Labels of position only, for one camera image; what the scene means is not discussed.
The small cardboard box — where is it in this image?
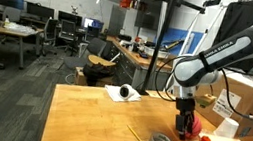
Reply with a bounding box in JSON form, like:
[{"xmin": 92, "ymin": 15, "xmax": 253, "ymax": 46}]
[{"xmin": 72, "ymin": 66, "xmax": 115, "ymax": 92}]

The black hanging cloth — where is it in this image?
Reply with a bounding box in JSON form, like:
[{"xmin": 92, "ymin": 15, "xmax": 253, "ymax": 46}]
[{"xmin": 209, "ymin": 0, "xmax": 253, "ymax": 74}]

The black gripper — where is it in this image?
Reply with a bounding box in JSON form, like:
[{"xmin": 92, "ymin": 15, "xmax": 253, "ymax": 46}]
[{"xmin": 170, "ymin": 95, "xmax": 199, "ymax": 141}]

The red storage bin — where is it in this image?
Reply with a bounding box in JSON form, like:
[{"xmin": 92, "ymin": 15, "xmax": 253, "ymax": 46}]
[{"xmin": 119, "ymin": 0, "xmax": 133, "ymax": 10}]

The lit computer screen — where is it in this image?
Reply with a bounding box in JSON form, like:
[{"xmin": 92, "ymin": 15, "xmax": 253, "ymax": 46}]
[{"xmin": 82, "ymin": 17, "xmax": 106, "ymax": 32}]

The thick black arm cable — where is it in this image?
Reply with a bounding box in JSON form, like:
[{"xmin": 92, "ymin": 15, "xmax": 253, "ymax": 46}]
[{"xmin": 214, "ymin": 61, "xmax": 253, "ymax": 124}]

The wooden office desk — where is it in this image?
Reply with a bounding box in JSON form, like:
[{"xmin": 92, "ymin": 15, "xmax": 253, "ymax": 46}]
[{"xmin": 0, "ymin": 21, "xmax": 45, "ymax": 72}]

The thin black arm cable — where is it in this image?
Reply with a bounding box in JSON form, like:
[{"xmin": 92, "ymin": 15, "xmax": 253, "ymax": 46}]
[{"xmin": 152, "ymin": 51, "xmax": 187, "ymax": 104}]

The wooden shape puzzle strip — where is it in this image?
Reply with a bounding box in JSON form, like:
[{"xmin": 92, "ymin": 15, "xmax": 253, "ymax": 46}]
[{"xmin": 145, "ymin": 89, "xmax": 169, "ymax": 101}]

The white light stand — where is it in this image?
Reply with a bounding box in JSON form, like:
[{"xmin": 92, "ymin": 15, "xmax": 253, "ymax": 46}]
[{"xmin": 163, "ymin": 0, "xmax": 230, "ymax": 99}]

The white mug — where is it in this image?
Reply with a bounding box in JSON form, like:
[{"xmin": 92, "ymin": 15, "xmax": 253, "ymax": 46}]
[{"xmin": 117, "ymin": 83, "xmax": 137, "ymax": 102}]

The wooden stool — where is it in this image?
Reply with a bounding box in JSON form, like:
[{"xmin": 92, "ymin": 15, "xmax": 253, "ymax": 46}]
[{"xmin": 83, "ymin": 54, "xmax": 117, "ymax": 90}]

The grey mesh office chair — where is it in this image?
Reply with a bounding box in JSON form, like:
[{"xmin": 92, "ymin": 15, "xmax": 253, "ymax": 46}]
[{"xmin": 62, "ymin": 34, "xmax": 108, "ymax": 75}]

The wooden workbench counter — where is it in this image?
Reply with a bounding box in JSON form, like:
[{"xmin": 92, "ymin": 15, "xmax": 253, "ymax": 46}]
[{"xmin": 98, "ymin": 35, "xmax": 179, "ymax": 95}]

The white paper cup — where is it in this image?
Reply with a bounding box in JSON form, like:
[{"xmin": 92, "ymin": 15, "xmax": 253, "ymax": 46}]
[{"xmin": 213, "ymin": 115, "xmax": 241, "ymax": 140}]

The black camera stand pole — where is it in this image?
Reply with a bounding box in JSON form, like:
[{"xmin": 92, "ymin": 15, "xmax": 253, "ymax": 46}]
[{"xmin": 137, "ymin": 0, "xmax": 209, "ymax": 104}]

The black backpack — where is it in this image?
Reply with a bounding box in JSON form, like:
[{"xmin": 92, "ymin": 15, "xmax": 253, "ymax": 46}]
[{"xmin": 80, "ymin": 61, "xmax": 115, "ymax": 89}]

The black office chair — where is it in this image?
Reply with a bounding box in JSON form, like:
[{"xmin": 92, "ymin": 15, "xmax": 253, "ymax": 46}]
[
  {"xmin": 39, "ymin": 17, "xmax": 63, "ymax": 58},
  {"xmin": 56, "ymin": 19, "xmax": 81, "ymax": 55}
]

